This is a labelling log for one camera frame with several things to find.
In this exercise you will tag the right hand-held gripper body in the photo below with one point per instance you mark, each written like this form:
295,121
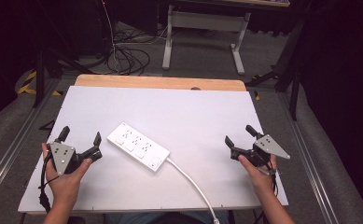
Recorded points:
264,148

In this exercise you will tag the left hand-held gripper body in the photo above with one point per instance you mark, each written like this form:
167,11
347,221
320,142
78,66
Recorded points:
62,154

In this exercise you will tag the person's left hand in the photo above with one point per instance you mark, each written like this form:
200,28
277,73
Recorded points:
64,183

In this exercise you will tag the person's right hand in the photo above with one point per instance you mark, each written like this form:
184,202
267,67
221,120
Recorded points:
258,177

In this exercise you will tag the white power strip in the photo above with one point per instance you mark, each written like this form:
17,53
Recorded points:
138,146

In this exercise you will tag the white board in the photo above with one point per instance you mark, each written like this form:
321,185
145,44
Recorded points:
182,118

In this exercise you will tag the yellow black floor tape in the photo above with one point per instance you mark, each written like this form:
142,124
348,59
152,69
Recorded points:
30,85

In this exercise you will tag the black metal stand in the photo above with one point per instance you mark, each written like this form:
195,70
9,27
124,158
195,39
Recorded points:
289,74
42,68

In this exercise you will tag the metal floor rail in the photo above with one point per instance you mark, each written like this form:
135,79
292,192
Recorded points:
309,155
17,140

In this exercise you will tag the white metal table frame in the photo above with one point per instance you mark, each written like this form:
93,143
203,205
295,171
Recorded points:
205,20

